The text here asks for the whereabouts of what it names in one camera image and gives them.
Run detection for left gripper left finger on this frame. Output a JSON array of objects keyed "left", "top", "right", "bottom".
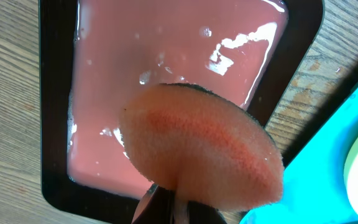
[{"left": 132, "top": 184, "right": 175, "bottom": 224}]

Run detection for teal plastic tray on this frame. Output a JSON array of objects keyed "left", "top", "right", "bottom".
[{"left": 240, "top": 87, "right": 358, "bottom": 224}]

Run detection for black tray with pink water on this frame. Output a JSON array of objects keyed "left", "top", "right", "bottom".
[{"left": 39, "top": 0, "right": 323, "bottom": 223}]

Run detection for pink sponge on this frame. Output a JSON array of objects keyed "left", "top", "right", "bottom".
[{"left": 119, "top": 83, "right": 284, "bottom": 211}]

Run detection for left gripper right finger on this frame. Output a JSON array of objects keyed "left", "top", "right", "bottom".
[{"left": 188, "top": 201, "right": 227, "bottom": 224}]

